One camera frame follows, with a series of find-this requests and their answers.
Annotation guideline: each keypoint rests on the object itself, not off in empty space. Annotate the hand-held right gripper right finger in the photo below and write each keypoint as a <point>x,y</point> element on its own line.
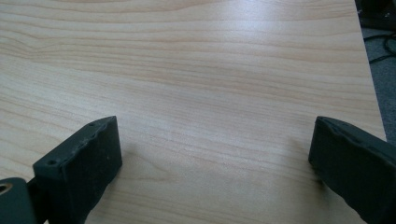
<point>351,161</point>

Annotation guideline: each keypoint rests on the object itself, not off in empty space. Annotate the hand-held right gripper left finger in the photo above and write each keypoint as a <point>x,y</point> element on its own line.
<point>84,168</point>

